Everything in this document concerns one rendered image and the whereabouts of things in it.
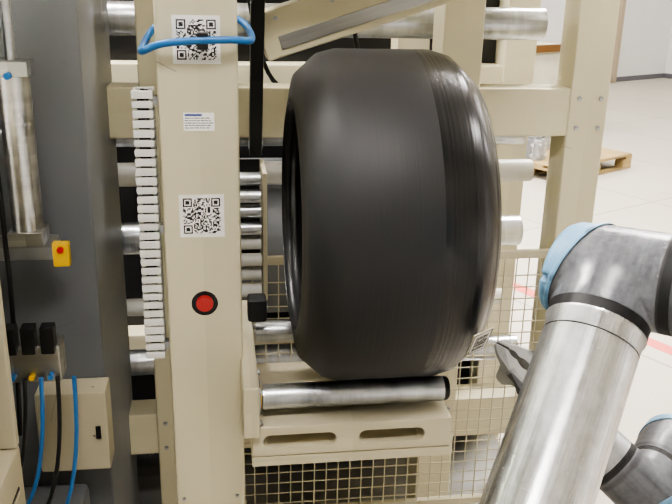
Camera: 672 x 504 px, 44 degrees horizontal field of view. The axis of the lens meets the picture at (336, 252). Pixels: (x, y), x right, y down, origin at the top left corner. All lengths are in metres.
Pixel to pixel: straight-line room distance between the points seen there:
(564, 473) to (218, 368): 0.80
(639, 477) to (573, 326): 0.50
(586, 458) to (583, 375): 0.09
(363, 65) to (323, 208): 0.26
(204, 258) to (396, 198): 0.38
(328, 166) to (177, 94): 0.29
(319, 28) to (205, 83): 0.46
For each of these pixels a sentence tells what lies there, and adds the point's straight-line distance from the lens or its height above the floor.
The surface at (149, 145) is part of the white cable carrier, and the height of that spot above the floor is 1.34.
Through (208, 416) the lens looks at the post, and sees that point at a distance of 1.57.
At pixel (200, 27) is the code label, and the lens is 1.36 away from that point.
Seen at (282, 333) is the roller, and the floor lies 0.90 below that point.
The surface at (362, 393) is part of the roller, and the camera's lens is 1.48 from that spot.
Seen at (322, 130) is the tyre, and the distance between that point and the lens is 1.28.
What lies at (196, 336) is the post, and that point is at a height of 1.00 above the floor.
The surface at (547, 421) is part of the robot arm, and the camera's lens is 0.90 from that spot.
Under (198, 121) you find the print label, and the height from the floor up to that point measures 1.38.
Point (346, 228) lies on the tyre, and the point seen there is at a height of 1.26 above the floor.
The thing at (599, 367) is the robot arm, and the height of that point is 1.23.
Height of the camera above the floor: 1.62
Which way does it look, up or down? 19 degrees down
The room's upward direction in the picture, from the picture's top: 1 degrees clockwise
